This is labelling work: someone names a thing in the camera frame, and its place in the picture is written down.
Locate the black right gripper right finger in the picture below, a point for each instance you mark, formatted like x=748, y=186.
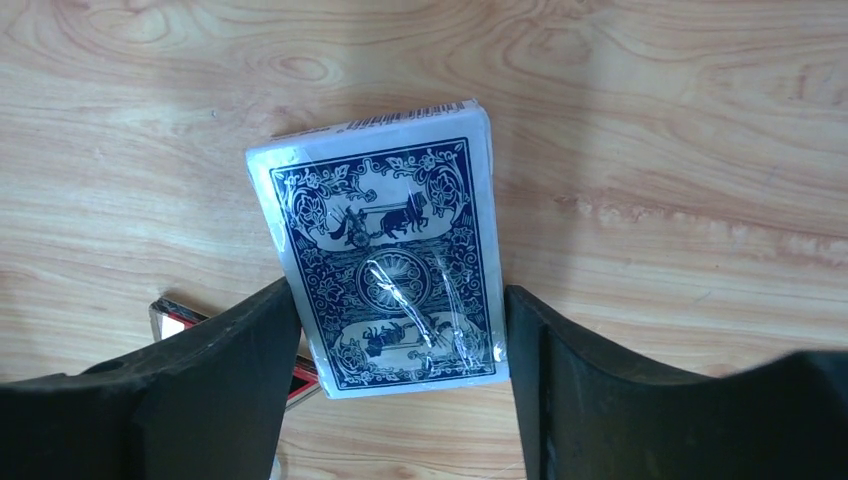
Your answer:
x=589, y=408

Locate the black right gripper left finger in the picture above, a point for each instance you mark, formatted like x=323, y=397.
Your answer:
x=207, y=403

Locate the blue playing card deck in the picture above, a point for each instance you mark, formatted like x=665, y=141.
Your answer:
x=386, y=231

